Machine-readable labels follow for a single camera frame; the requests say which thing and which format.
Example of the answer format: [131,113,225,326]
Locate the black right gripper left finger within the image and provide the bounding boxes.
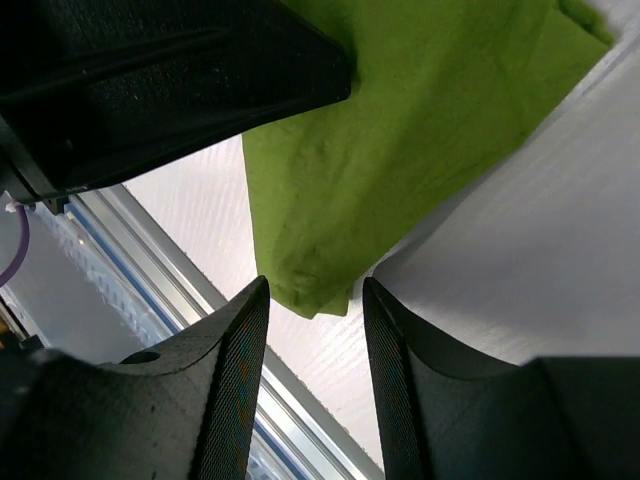
[1,277,270,479]

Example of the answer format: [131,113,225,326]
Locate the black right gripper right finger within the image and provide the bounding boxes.
[362,278,639,479]

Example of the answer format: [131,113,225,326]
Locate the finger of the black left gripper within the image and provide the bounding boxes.
[1,1,352,203]

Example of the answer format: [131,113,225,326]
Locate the green paper napkin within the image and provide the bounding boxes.
[242,1,615,318]

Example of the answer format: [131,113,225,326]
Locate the aluminium front rail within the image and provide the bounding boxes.
[69,186,384,479]

